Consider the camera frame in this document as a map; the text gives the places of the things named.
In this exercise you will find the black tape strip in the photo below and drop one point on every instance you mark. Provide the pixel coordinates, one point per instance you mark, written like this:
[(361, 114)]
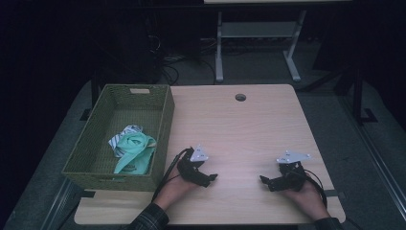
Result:
[(86, 193)]

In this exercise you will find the white metal table frame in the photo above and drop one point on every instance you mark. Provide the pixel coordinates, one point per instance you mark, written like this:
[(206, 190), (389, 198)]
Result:
[(220, 48)]

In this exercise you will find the green woven basket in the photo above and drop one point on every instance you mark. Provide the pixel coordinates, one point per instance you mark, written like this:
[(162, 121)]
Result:
[(95, 172)]

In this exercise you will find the person's right hand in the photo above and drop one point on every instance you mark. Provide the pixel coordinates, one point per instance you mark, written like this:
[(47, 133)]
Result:
[(308, 199)]

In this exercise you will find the mint green garment striped lining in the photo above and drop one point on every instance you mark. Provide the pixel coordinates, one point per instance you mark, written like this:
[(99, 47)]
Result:
[(135, 150)]

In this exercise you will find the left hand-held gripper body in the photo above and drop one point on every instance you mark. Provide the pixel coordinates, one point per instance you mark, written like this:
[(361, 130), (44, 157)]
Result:
[(190, 167)]

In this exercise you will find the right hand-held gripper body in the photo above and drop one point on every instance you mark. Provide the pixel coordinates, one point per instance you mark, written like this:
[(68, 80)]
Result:
[(292, 175)]

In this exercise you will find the grey tape strip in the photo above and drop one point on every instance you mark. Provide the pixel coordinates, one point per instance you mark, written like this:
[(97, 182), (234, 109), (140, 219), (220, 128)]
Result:
[(333, 193)]

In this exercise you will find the black metal stand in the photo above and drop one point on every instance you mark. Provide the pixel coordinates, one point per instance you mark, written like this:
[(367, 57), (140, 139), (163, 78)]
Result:
[(359, 96)]

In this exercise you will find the person's left hand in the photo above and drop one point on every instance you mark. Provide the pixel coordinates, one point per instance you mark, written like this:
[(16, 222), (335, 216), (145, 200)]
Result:
[(174, 191)]

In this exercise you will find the aluminium floor rail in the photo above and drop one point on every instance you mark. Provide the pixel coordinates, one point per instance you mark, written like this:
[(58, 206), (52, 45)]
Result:
[(57, 204), (376, 153)]

